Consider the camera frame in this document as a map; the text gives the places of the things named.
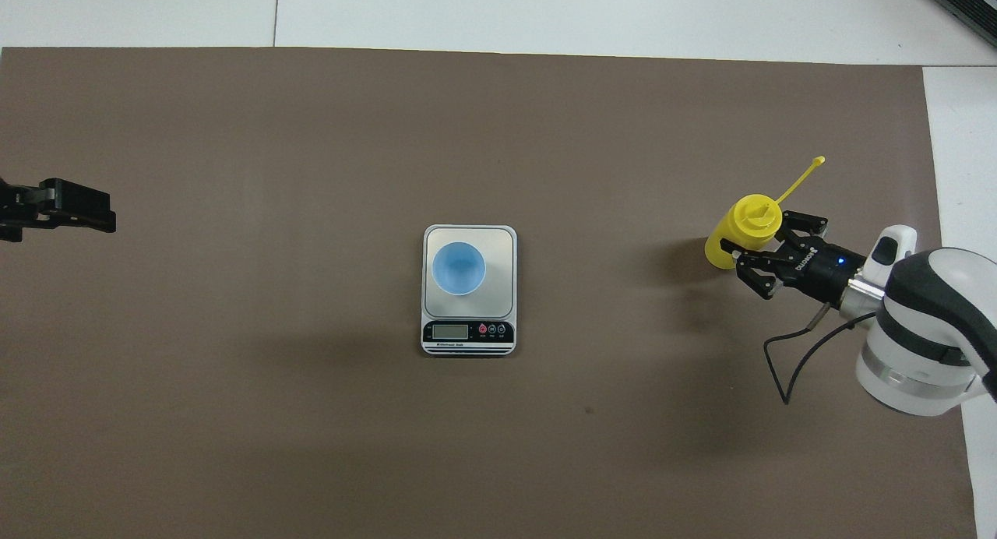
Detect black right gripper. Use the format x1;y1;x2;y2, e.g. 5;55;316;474
720;211;868;307

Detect yellow squeeze bottle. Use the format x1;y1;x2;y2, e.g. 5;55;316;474
704;156;826;271

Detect brown paper mat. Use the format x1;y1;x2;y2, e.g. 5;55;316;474
0;47;978;539

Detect light blue plastic cup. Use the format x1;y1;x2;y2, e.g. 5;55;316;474
431;241;487;296

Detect silver digital kitchen scale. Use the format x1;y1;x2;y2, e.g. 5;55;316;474
421;224;518;358

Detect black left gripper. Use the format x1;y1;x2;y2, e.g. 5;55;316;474
0;178;118;245

